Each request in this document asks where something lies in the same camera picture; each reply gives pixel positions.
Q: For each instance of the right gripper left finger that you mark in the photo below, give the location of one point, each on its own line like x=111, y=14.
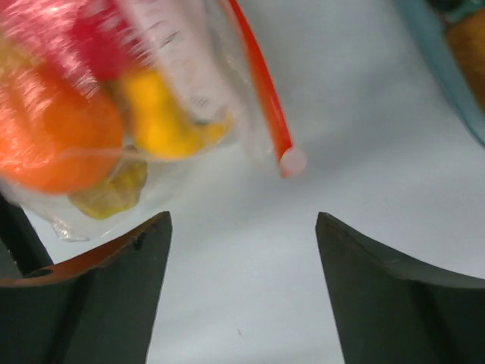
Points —
x=98, y=307

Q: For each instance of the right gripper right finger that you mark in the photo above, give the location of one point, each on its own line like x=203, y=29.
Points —
x=392, y=308

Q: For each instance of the yellow banana bunch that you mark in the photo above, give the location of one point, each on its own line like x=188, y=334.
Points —
x=118, y=192

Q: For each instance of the orange fruit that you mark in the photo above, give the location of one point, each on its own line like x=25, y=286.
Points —
x=52, y=137

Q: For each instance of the yellow bell pepper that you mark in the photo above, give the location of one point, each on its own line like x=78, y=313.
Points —
x=159, y=125

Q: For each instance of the clear zip top bag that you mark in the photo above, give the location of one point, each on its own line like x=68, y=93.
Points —
x=206, y=52

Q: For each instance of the red apple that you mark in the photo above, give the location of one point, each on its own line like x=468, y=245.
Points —
x=79, y=39

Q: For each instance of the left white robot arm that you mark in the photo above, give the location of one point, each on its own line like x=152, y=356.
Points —
x=21, y=241

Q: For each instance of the brown kiwi fruit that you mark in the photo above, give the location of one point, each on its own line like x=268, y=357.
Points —
x=466, y=40

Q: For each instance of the teal plastic fruit tray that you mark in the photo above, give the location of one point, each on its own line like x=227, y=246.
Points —
x=427, y=22

